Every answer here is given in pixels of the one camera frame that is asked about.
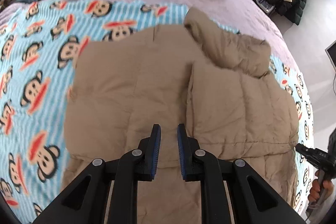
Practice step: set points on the tan puffer jacket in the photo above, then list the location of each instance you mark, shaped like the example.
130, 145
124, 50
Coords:
217, 83

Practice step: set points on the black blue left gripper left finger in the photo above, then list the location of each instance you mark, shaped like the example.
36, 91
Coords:
106, 191

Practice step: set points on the person's right hand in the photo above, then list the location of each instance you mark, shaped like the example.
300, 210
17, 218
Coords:
314, 193

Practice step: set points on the blue striped monkey blanket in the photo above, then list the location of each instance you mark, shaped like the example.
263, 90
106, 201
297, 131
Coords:
40, 47

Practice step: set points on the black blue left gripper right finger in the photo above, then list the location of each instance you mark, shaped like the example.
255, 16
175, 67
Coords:
231, 192

